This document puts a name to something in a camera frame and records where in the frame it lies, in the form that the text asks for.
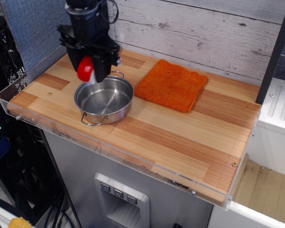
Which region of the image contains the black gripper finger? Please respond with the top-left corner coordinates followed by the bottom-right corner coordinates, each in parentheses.
top-left (92, 56), bottom-right (111, 83)
top-left (67, 48), bottom-right (86, 71)

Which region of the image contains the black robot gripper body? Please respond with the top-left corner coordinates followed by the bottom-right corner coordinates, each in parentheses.
top-left (57, 7), bottom-right (122, 67)

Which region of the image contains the red and white brush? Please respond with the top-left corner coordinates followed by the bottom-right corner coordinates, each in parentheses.
top-left (77, 56), bottom-right (96, 85)

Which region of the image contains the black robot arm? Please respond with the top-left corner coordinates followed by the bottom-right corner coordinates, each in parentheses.
top-left (57, 0), bottom-right (121, 85)

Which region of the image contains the blue fabric partition panel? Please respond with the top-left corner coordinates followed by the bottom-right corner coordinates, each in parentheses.
top-left (0, 0), bottom-right (70, 72)

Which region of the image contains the orange knitted cloth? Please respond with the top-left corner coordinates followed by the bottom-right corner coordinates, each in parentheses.
top-left (135, 59), bottom-right (209, 113)

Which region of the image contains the clear acrylic table guard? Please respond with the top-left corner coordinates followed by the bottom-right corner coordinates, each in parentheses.
top-left (0, 56), bottom-right (261, 209)

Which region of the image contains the silver toy fridge cabinet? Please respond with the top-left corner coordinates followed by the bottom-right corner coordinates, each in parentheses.
top-left (45, 133), bottom-right (213, 228)

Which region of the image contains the silver dispenser panel with buttons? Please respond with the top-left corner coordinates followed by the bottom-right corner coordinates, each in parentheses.
top-left (94, 172), bottom-right (151, 228)

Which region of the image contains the white plastic shelf unit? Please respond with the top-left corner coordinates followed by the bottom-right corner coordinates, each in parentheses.
top-left (209, 78), bottom-right (285, 228)

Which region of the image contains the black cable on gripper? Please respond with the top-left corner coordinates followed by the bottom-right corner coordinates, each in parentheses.
top-left (98, 0), bottom-right (120, 25)

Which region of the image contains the stainless steel two-handled pot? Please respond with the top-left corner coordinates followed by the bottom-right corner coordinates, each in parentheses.
top-left (74, 71), bottom-right (134, 126)

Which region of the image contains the black vertical post right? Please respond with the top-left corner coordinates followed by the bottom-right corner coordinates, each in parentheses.
top-left (256, 17), bottom-right (285, 105)

